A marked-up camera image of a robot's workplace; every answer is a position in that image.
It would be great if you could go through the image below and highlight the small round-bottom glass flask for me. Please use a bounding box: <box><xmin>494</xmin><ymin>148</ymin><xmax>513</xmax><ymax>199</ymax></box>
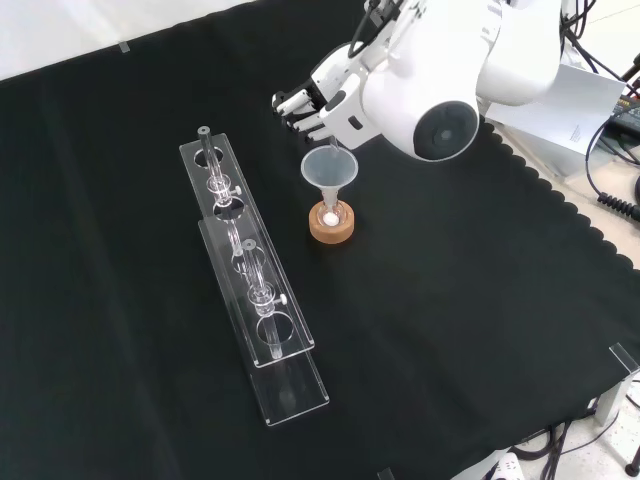
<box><xmin>316</xmin><ymin>194</ymin><xmax>347</xmax><ymax>229</ymax></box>

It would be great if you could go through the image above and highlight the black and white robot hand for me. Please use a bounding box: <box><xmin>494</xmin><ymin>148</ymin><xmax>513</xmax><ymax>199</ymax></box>
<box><xmin>272</xmin><ymin>42</ymin><xmax>382</xmax><ymax>151</ymax></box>

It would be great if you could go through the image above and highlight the black power supply box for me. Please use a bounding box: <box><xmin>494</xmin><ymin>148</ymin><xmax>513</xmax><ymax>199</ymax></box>
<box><xmin>607</xmin><ymin>94</ymin><xmax>640</xmax><ymax>134</ymax></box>

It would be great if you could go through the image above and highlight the pale board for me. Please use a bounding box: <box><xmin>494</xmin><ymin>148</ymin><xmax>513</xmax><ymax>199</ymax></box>
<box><xmin>482</xmin><ymin>62</ymin><xmax>626</xmax><ymax>176</ymax></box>

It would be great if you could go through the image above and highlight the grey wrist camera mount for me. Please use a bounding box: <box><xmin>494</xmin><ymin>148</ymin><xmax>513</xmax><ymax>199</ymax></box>
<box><xmin>363</xmin><ymin>0</ymin><xmax>402</xmax><ymax>29</ymax></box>

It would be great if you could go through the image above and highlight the grey metal bench bracket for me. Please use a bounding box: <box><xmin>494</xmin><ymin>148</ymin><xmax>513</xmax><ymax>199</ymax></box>
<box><xmin>594</xmin><ymin>342</ymin><xmax>640</xmax><ymax>426</ymax></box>

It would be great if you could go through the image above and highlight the clear plastic funnel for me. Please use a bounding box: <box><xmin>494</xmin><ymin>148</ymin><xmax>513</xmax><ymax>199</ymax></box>
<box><xmin>300</xmin><ymin>145</ymin><xmax>359</xmax><ymax>214</ymax></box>

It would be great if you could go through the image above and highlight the black cloth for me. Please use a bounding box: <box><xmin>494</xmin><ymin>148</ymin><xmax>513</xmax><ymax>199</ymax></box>
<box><xmin>0</xmin><ymin>0</ymin><xmax>640</xmax><ymax>480</ymax></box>

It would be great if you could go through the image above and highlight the white power strip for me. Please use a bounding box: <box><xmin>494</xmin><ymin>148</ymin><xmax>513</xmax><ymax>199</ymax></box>
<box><xmin>482</xmin><ymin>452</ymin><xmax>525</xmax><ymax>480</ymax></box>

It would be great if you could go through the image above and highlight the black coiled cable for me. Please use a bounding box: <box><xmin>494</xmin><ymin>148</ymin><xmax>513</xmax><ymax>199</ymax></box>
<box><xmin>584</xmin><ymin>119</ymin><xmax>640</xmax><ymax>221</ymax></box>

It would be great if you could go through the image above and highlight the clear acrylic funnel stand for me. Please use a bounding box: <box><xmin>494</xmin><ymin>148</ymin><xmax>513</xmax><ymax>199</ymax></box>
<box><xmin>178</xmin><ymin>125</ymin><xmax>331</xmax><ymax>429</ymax></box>

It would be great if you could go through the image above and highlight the cork ring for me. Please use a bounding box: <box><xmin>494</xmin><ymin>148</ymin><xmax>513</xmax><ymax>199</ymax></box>
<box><xmin>308</xmin><ymin>202</ymin><xmax>356</xmax><ymax>245</ymax></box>

